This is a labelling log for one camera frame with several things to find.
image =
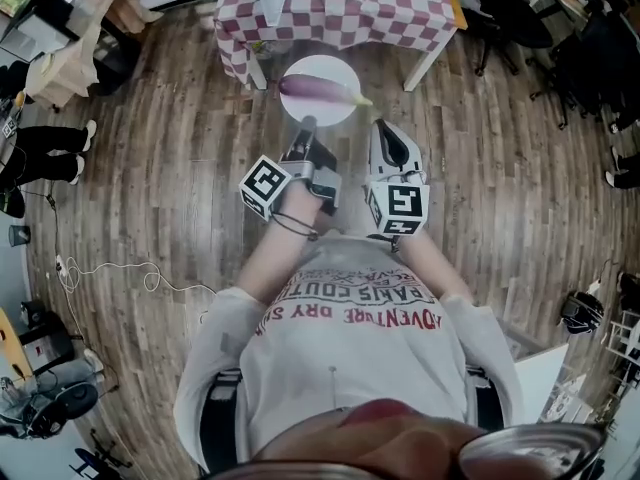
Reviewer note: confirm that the red white checkered tablecloth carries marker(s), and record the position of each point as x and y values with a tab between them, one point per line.
350	13

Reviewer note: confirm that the black wrist band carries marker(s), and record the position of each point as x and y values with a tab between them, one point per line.
295	224

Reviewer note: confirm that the grey monitor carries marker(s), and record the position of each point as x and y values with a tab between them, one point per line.
35	28

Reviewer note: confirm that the purple eggplant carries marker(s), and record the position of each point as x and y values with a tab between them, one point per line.
315	89

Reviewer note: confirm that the white round plate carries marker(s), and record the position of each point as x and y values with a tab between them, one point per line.
325	65

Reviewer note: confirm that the white legged table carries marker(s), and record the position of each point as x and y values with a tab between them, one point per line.
422	63

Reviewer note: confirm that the white power strip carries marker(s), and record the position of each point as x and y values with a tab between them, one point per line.
60	264

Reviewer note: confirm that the white side table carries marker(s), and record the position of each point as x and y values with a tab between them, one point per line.
542	378

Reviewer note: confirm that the black mesh waste bin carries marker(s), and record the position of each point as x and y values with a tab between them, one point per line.
19	235

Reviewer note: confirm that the black box cabinet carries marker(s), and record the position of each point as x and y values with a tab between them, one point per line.
45	340

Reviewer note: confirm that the beige cloth covered table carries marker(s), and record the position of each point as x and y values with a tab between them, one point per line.
62	68

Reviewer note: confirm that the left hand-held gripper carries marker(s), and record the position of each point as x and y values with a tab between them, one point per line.
300	170

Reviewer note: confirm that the black office chair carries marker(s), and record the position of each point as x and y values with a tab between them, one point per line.
510	13
590	68

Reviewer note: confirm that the person's face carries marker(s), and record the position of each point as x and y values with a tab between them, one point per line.
400	440

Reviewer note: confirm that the person's white printed shirt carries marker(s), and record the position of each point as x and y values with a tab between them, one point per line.
350	363

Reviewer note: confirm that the black backpack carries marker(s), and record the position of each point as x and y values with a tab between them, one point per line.
582	313

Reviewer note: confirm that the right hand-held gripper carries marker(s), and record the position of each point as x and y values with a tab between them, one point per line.
400	205

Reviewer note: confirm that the yellow wooden table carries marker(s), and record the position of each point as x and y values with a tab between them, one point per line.
15	343

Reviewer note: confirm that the person's left forearm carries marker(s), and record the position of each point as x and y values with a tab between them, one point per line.
280	260

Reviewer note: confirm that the person's right forearm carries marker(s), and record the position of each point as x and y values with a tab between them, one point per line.
430	268

